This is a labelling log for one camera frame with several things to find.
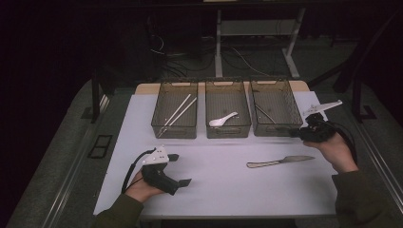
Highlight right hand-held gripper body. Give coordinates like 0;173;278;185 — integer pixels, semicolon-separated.
298;100;344;143

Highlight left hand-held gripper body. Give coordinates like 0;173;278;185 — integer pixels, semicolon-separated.
141;144;181;196

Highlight metal fork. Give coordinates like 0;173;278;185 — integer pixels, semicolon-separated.
255;104;277;124

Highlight dark transparent plastic bin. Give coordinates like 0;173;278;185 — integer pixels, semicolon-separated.
249;79;304;138
204;79;253;140
150;80;199;140

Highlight metal table knife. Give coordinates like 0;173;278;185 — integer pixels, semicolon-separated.
246;155;316;169

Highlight white chopstick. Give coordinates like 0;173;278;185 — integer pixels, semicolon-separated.
157;96;198;139
163;93;193;126

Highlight white ceramic spoon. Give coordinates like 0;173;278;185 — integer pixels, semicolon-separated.
208;111;240;128

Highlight person's left hand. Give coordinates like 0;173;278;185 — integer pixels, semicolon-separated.
125;170;166;203

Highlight person's right hand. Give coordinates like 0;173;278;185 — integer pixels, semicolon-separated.
303;133;359;175

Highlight white table mat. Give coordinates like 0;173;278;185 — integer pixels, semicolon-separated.
93;90;339;218

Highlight black metal stand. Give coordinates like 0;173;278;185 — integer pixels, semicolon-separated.
81;71;110;124
351;77;378;124

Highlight wooden table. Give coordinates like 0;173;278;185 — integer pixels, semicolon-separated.
135;80;311;95

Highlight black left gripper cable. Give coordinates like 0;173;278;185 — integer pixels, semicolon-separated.
122;147;156;194

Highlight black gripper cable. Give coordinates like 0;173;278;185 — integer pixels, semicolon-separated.
122;147;156;194
329;122;359;165

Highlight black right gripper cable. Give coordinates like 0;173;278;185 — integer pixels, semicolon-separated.
329;122;359;165

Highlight black rectangular floor frame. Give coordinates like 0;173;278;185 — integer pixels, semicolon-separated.
87;134;114;160

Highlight white floor cable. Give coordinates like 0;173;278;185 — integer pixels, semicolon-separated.
231;47;272;78

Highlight black floor cables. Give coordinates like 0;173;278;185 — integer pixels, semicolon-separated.
158;51;217;80

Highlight white metal desk frame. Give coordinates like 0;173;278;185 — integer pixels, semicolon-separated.
214;8;307;80

